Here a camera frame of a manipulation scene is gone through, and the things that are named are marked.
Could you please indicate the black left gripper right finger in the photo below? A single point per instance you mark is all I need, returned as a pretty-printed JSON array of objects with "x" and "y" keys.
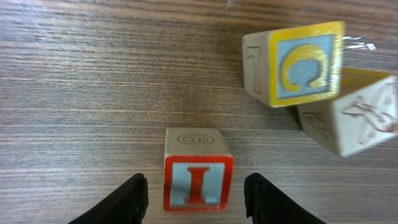
[{"x": 266, "y": 204}]

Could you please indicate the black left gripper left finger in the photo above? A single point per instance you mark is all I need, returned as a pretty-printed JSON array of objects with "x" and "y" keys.
[{"x": 125, "y": 205}]

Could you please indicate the red I letter block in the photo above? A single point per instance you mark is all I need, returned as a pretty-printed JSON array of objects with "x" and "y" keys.
[{"x": 198, "y": 169}]

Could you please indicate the green J letter block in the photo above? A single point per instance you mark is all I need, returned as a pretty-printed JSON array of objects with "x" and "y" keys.
[{"x": 363, "y": 115}]

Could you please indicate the yellow O letter block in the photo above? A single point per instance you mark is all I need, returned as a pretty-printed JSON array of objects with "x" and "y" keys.
[{"x": 292, "y": 66}]

